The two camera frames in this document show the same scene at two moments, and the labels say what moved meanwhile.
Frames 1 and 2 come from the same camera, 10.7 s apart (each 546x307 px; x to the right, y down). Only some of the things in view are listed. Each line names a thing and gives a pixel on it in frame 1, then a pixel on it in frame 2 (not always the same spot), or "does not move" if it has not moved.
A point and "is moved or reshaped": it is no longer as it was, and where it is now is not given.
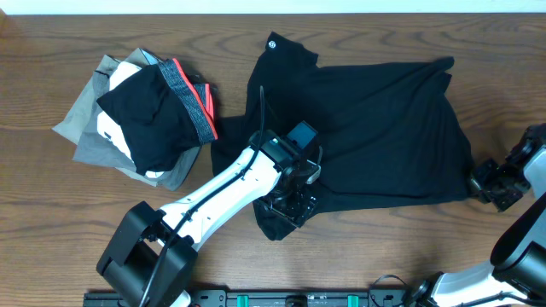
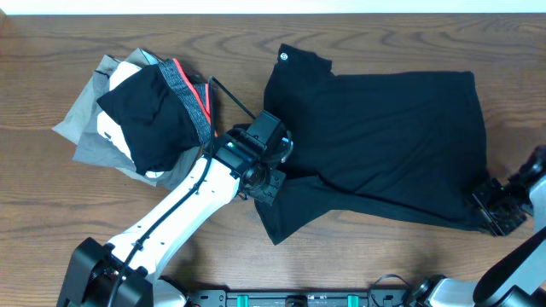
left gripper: x=289 y=209 -> x=268 y=190
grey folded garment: x=80 y=125 does not move
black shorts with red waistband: x=166 y=114 does not move
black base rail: x=281 y=298 does not move
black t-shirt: x=389 y=132 is moved or reshaped
